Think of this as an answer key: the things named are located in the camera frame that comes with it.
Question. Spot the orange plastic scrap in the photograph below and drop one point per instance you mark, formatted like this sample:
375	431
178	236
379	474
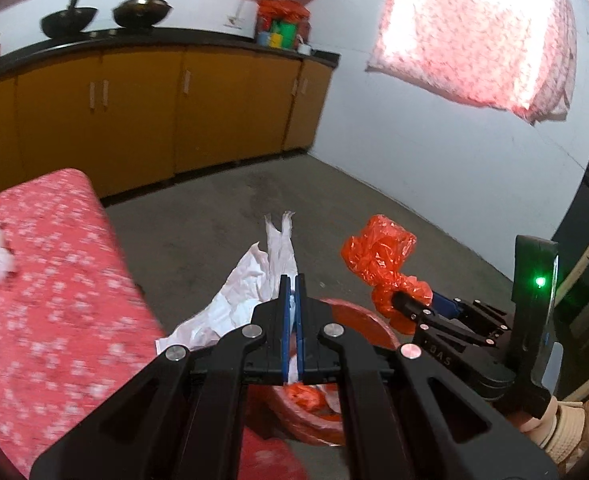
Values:
307	397

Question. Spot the orange bag on countertop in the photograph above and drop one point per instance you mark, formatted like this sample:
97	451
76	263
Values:
282	10

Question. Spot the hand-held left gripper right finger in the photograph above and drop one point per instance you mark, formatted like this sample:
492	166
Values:
300	312

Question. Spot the red plastic bin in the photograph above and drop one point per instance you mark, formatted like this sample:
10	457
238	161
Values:
354	320

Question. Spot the red floral curtain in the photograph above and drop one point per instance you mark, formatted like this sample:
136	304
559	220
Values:
474	35

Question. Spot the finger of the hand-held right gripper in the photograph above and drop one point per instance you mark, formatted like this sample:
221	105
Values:
414	315
447	305

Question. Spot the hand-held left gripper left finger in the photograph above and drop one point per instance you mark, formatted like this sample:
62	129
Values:
287	312

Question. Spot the black wok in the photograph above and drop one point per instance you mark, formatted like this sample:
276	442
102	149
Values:
69	20
142	12

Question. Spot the red floral table cloth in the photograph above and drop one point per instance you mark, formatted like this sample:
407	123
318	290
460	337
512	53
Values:
64	335

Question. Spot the white cup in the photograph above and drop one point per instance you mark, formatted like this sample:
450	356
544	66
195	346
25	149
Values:
306	48

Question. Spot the person's right forearm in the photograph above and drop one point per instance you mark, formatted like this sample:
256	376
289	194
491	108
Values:
574	425

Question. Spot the white plastic bag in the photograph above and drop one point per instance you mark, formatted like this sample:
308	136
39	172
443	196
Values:
234	300

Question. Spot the yellow kitchen cabinet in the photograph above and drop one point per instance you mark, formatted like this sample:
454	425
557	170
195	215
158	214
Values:
139	110

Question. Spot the orange plastic bag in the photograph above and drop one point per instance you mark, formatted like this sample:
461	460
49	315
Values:
379	250

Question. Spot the black kitchen countertop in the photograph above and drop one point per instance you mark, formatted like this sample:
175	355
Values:
174	40

